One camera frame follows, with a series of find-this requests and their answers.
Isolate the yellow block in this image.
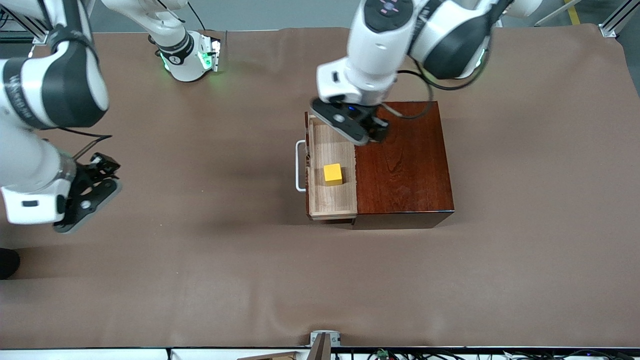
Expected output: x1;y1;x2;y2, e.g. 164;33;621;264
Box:
323;163;344;187

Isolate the light wood drawer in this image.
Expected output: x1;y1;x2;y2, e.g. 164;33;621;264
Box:
305;111;359;224

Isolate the dark brown wooden cabinet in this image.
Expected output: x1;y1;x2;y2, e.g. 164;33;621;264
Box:
350;101;456;231

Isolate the brown table mat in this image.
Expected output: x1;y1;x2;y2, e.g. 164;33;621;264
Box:
0;24;640;350

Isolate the black right arm base cable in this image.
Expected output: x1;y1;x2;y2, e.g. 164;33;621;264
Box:
187;0;209;31

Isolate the grey metal clamp bracket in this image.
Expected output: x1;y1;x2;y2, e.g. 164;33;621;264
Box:
309;330;342;349

